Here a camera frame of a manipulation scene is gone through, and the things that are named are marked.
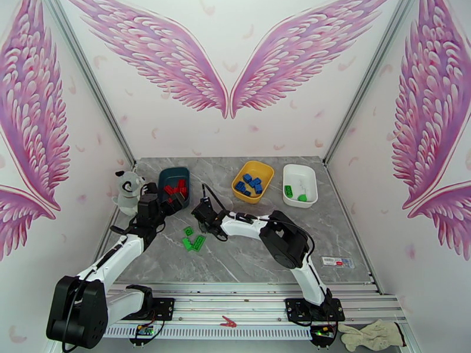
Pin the teal plastic container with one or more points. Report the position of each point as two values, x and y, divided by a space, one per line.
173 173

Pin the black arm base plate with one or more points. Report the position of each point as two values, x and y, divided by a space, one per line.
298 309
163 308

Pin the grey plush husky toy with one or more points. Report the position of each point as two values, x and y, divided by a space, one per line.
127 190

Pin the aluminium mounting rail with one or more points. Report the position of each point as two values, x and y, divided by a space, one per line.
228 300

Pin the white work glove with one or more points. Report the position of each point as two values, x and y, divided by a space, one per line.
371 335

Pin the white label sticker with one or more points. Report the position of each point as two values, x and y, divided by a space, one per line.
338 262

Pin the small circuit board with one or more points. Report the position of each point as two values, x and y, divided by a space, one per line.
144 330
323 331

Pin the white plastic container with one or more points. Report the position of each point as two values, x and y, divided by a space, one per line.
305 175

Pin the long red lego brick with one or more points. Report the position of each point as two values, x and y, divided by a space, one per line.
168 189
181 184

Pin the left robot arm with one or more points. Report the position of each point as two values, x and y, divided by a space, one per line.
117 252

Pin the red clip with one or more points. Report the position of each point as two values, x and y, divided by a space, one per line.
227 321

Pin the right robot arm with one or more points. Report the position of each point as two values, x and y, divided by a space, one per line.
283 238

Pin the yellow plastic container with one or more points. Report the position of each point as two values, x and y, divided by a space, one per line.
257 168

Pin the tall red lego brick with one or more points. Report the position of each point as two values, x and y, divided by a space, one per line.
176 192
185 194

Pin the dark blue cube lego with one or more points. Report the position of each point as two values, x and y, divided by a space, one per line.
255 181

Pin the aluminium frame post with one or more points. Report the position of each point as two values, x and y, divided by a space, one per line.
88 78
368 74

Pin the big blue lego brick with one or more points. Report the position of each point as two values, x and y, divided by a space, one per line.
259 187

